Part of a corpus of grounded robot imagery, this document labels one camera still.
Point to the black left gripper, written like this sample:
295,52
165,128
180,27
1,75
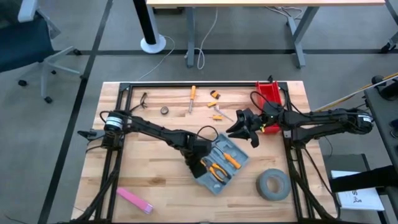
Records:
202,147

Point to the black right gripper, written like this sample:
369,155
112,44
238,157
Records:
258,123

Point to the blue-grey plastic tool case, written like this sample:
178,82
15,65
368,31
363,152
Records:
224,186

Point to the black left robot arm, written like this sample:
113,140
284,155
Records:
155,132

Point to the black arm base connector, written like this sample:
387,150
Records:
88,134

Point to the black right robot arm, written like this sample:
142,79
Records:
326,123

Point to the red plastic bin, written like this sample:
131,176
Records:
272,90

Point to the pink flat bar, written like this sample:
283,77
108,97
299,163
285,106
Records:
135,200

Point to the yellow and white rod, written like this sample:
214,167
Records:
348,96

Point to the grey column with round base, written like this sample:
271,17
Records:
152,43

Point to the wooden desk with grey legs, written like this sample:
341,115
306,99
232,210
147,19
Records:
248,3

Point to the black flat bar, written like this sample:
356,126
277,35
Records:
363,180

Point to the white paper sheet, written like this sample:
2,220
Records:
367,199

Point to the black side table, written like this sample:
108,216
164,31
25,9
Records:
382,109

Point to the black rounded device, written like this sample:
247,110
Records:
388,90

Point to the grey office chair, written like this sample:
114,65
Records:
25,43

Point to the grey duct tape roll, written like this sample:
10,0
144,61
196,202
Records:
264,189

